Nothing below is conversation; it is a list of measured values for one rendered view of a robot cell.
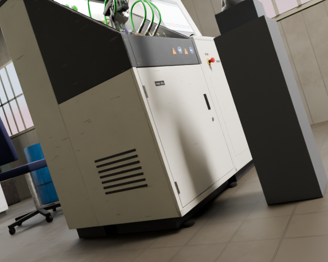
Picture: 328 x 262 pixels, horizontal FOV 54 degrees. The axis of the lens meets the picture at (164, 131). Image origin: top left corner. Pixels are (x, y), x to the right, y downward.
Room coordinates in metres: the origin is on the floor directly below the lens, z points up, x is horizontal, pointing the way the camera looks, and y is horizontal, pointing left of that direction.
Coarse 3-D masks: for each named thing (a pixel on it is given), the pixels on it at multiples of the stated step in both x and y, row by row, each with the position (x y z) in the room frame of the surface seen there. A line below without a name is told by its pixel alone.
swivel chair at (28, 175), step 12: (0, 120) 2.88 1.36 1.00; (0, 132) 2.87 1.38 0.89; (0, 144) 2.90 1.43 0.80; (12, 144) 2.94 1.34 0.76; (0, 156) 2.94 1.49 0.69; (12, 156) 2.91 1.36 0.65; (12, 168) 2.86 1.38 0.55; (24, 168) 2.80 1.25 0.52; (36, 168) 2.87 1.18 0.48; (0, 180) 2.89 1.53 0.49; (36, 192) 3.09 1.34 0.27; (36, 204) 3.07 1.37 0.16; (24, 216) 2.98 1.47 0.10; (48, 216) 2.83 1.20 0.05; (12, 228) 2.86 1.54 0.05
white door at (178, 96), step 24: (144, 72) 1.53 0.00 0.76; (168, 72) 1.70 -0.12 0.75; (192, 72) 1.91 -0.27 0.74; (168, 96) 1.64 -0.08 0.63; (192, 96) 1.83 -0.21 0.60; (168, 120) 1.58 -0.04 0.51; (192, 120) 1.76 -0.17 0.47; (216, 120) 1.99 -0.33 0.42; (168, 144) 1.53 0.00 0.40; (192, 144) 1.70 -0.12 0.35; (216, 144) 1.91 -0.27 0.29; (192, 168) 1.64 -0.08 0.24; (216, 168) 1.83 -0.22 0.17; (192, 192) 1.58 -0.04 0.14
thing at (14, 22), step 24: (0, 24) 1.97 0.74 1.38; (24, 24) 1.84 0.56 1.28; (24, 48) 1.88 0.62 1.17; (24, 72) 1.92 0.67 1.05; (24, 96) 1.96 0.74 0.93; (48, 96) 1.84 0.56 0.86; (48, 120) 1.88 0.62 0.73; (48, 144) 1.92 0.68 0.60; (48, 168) 1.97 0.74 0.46; (72, 168) 1.84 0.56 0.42; (72, 192) 1.88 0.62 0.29; (72, 216) 1.92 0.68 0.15
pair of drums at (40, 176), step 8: (24, 152) 4.28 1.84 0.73; (32, 152) 4.17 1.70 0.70; (40, 152) 4.16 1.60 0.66; (32, 160) 4.18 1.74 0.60; (40, 168) 4.16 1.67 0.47; (32, 176) 4.31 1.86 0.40; (40, 176) 4.17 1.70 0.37; (48, 176) 4.16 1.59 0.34; (40, 184) 4.19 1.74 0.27; (48, 184) 4.16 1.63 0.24; (40, 192) 4.22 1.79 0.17; (48, 192) 4.16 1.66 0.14; (48, 200) 4.17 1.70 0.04; (56, 200) 4.16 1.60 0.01
